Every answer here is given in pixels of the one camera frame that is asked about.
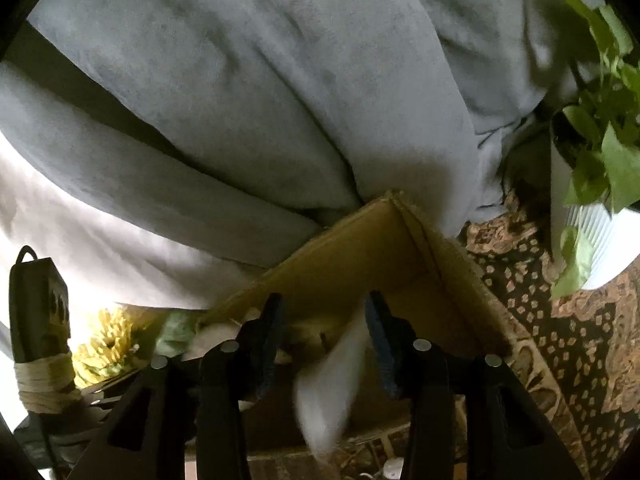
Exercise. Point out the white plastic object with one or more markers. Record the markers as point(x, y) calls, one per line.
point(327, 385)

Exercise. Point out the green leafy plant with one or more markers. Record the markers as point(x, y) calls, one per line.
point(620, 170)

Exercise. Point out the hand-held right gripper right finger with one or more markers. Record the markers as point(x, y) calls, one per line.
point(380, 342)

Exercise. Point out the white ribbed plant pot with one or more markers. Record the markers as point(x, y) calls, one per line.
point(595, 240)

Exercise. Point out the grey curtain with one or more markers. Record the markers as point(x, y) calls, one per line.
point(250, 85)

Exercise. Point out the yellow sunflower bouquet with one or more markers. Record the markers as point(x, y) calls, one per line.
point(105, 345)

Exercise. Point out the white curtain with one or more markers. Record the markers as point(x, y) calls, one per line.
point(100, 260)

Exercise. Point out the brown patterned tablecloth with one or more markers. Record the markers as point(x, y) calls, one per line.
point(550, 340)

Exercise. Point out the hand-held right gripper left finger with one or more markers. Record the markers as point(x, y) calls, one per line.
point(270, 332)

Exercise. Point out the brown cardboard box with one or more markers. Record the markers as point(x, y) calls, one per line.
point(350, 255)

